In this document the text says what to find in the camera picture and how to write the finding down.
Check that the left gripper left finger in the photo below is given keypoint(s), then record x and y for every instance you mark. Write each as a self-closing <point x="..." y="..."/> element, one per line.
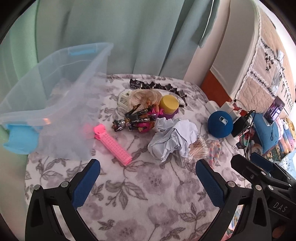
<point x="42" y="222"/>

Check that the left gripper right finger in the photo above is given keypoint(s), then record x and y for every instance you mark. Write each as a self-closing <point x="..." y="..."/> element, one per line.
<point x="254" y="221"/>

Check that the rainbow twisted pipe cleaner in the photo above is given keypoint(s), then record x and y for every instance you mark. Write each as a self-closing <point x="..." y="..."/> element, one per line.
<point x="214" y="148"/>

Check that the blue ball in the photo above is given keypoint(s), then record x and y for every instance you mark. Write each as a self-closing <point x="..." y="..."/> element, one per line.
<point x="220" y="124"/>

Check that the cotton swab pack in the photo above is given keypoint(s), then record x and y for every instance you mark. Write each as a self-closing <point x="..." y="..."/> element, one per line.
<point x="198" y="149"/>

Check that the pink hair roller clip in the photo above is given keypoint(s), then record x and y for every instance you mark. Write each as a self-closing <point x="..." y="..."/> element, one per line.
<point x="112" y="145"/>

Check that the white paper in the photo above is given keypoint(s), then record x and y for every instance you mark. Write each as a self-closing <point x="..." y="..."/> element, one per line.
<point x="172" y="135"/>

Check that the black silver action figure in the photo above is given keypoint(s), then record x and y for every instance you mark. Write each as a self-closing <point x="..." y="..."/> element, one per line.
<point x="137" y="120"/>

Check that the smartphone on stand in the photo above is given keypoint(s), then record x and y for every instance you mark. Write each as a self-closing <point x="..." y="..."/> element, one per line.
<point x="273" y="111"/>

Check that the white power strip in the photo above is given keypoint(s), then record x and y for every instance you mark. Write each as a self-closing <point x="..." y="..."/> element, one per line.
<point x="228" y="107"/>

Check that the clear plastic storage bin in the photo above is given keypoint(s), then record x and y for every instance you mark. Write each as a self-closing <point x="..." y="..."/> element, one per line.
<point x="54" y="108"/>

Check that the beige quilted lace cover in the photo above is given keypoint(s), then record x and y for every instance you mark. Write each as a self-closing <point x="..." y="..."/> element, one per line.
<point x="269" y="74"/>

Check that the yellow purple sponge cylinder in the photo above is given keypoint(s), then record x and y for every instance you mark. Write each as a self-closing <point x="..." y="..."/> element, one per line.
<point x="168" y="107"/>

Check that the floral grey white blanket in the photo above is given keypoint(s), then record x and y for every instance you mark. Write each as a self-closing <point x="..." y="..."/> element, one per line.
<point x="147" y="200"/>

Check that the white plastic toy crate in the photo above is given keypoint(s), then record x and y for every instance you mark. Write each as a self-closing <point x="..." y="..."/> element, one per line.
<point x="123" y="99"/>

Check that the white bed headboard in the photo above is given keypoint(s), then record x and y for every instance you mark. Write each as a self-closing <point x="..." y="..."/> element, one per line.
<point x="238" y="46"/>

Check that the blonde doll cream dress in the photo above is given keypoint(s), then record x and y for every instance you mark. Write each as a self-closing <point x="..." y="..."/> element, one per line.
<point x="146" y="98"/>

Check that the black flower headband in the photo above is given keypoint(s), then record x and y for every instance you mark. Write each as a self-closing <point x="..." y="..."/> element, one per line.
<point x="169" y="88"/>

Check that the black toy car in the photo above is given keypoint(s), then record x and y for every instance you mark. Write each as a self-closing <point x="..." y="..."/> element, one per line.
<point x="137" y="84"/>

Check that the green curtain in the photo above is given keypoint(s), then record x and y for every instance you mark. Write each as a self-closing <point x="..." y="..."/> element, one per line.
<point x="149" y="37"/>

